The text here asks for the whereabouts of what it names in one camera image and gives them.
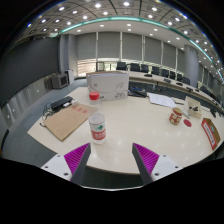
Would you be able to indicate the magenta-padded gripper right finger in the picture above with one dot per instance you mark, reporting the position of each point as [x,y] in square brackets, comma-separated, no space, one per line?
[146,159]

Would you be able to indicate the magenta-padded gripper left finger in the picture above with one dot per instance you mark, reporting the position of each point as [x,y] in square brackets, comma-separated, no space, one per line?
[77,159]

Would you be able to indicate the clear red-capped water bottle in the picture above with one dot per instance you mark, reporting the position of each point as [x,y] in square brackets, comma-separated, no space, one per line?
[98,131]

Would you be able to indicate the brown paper envelope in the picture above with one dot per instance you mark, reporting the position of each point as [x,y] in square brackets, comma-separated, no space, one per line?
[66,121]

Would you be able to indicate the red floral ceramic mug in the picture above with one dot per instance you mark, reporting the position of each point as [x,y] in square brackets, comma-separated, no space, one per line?
[175,116]

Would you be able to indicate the flat round red coaster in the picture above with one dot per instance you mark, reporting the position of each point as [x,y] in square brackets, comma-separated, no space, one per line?
[187,123]

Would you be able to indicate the white charger block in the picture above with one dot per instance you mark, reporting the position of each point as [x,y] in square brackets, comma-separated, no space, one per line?
[71,103]

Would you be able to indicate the white printed paper sheet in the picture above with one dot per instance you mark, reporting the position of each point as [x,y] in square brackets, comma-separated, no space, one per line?
[161,100]

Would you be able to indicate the open cardboard box red side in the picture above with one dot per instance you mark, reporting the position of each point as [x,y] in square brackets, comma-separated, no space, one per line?
[210,133]

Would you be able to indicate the black tool in beige box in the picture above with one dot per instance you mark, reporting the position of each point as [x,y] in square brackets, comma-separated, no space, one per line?
[194,108]

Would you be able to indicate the long curved conference desk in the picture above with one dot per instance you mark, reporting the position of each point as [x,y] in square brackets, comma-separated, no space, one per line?
[156,88]

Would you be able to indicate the grey boxy monitor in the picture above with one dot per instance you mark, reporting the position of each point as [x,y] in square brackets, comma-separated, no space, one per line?
[60,81]

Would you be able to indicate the large white cardboard box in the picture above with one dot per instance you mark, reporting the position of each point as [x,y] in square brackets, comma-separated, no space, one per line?
[108,85]

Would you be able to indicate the row of desk microphones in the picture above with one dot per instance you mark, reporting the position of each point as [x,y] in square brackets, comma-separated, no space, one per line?
[167,80]

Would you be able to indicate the row of black office chairs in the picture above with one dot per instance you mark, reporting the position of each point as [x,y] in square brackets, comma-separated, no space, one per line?
[135,66]

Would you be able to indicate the round ceiling lights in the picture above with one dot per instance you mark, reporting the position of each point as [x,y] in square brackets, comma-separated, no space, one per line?
[97,5]

